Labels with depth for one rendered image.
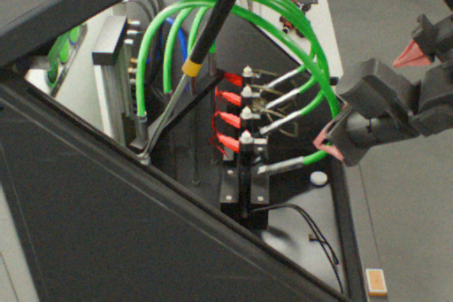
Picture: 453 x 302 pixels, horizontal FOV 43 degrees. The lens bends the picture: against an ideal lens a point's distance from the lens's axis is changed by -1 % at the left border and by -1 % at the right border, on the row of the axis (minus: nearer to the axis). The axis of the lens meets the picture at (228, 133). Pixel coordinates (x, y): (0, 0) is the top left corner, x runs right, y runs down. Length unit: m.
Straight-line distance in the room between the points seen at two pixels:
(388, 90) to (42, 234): 0.51
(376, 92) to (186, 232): 0.32
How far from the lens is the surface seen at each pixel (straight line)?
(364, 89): 0.79
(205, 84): 1.30
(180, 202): 0.77
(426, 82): 0.81
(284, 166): 1.02
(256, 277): 0.87
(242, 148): 1.13
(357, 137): 0.88
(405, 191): 2.74
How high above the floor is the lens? 1.81
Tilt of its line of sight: 38 degrees down
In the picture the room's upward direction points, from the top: straight up
